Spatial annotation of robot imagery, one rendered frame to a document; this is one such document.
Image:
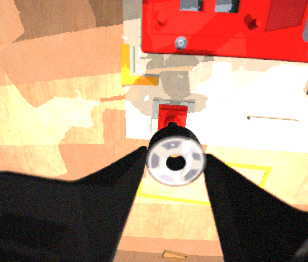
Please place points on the black tyre with white wheel rim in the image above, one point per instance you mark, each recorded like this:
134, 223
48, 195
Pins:
175, 171

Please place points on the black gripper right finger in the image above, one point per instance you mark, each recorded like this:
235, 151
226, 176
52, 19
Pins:
253, 225

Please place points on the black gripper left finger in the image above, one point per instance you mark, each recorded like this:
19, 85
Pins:
96, 205

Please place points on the yellow rectangular outline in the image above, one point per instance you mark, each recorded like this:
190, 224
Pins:
262, 183

